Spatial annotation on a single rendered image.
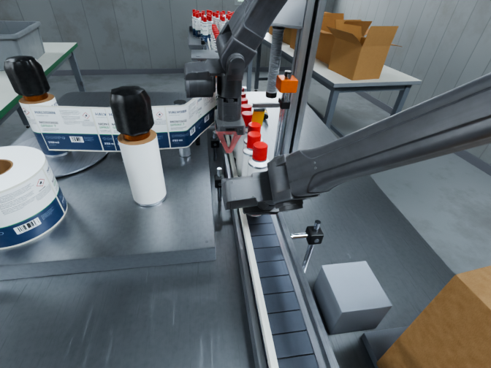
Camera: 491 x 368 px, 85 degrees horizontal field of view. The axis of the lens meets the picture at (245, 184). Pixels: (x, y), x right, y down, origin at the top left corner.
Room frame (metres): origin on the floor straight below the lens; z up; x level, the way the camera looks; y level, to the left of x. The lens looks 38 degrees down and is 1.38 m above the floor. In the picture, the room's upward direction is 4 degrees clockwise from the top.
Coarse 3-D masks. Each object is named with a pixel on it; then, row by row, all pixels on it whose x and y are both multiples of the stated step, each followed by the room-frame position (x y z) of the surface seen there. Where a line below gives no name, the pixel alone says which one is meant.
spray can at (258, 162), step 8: (256, 144) 0.53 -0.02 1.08; (264, 144) 0.53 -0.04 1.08; (256, 152) 0.52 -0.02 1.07; (264, 152) 0.52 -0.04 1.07; (248, 160) 0.53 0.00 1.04; (256, 160) 0.52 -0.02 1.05; (264, 160) 0.52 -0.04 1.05; (248, 168) 0.52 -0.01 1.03; (256, 168) 0.51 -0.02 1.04; (264, 168) 0.51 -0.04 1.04; (256, 216) 0.51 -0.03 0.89
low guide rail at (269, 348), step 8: (232, 160) 0.72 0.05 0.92; (232, 168) 0.68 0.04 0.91; (240, 208) 0.50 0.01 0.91; (240, 216) 0.49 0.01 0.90; (248, 232) 0.42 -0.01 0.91; (248, 240) 0.40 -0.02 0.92; (248, 248) 0.38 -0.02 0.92; (248, 256) 0.36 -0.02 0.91; (256, 272) 0.32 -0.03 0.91; (256, 280) 0.30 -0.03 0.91; (256, 288) 0.28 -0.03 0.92; (256, 296) 0.27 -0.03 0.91; (264, 304) 0.25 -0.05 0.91; (264, 312) 0.24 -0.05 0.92; (264, 320) 0.23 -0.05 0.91; (264, 328) 0.21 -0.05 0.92; (264, 336) 0.20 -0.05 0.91; (264, 344) 0.19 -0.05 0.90; (272, 344) 0.19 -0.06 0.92; (272, 352) 0.18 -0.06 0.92; (272, 360) 0.16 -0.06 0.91
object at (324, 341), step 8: (280, 216) 0.43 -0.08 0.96; (280, 224) 0.42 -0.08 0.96; (288, 232) 0.39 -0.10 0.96; (288, 240) 0.37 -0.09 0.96; (288, 248) 0.35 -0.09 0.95; (296, 256) 0.33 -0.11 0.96; (296, 264) 0.31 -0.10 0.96; (296, 272) 0.30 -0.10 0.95; (304, 272) 0.29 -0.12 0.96; (304, 280) 0.28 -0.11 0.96; (304, 288) 0.26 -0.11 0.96; (304, 296) 0.25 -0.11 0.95; (312, 296) 0.25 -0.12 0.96; (312, 304) 0.23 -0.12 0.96; (312, 312) 0.22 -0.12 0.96; (312, 320) 0.21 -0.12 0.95; (320, 320) 0.21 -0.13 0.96; (320, 328) 0.20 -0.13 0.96; (320, 336) 0.18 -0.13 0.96; (320, 344) 0.18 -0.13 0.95; (328, 344) 0.17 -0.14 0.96; (328, 352) 0.16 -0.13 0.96; (328, 360) 0.15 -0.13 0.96; (336, 360) 0.15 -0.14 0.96
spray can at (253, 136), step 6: (252, 132) 0.59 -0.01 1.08; (258, 132) 0.59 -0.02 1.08; (252, 138) 0.57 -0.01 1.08; (258, 138) 0.57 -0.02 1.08; (252, 144) 0.57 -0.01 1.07; (246, 150) 0.57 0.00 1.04; (252, 150) 0.56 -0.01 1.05; (246, 156) 0.56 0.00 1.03; (246, 162) 0.56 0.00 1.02; (246, 168) 0.56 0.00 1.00; (246, 174) 0.56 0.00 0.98
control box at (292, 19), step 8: (288, 0) 0.76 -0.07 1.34; (296, 0) 0.75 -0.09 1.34; (304, 0) 0.74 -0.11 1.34; (288, 8) 0.76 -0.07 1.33; (296, 8) 0.75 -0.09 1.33; (304, 8) 0.74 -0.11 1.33; (280, 16) 0.76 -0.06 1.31; (288, 16) 0.75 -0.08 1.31; (296, 16) 0.75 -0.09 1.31; (304, 16) 0.74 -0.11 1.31; (272, 24) 0.78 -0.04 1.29; (280, 24) 0.76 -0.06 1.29; (288, 24) 0.75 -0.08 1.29; (296, 24) 0.75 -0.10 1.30
